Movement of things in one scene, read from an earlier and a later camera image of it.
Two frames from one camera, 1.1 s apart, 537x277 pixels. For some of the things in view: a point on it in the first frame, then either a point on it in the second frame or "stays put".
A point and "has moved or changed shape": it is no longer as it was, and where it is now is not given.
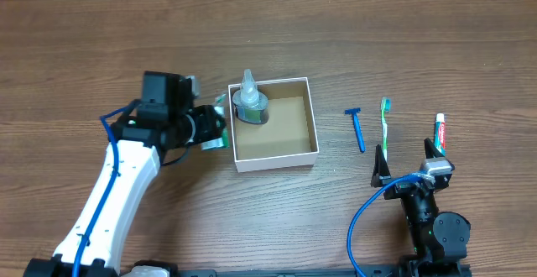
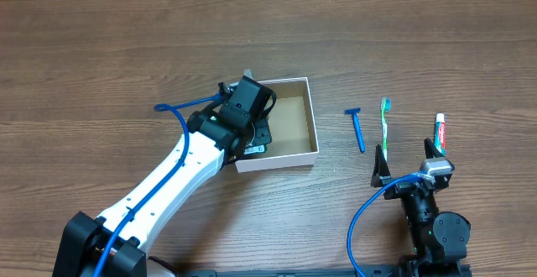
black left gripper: (216, 124) -> (260, 135)
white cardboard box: (288, 138) stays put
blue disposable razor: (354, 112) stays put
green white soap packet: (222, 107) has moved or changed shape
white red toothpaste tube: (440, 133) stays put
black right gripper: (410, 185) stays put
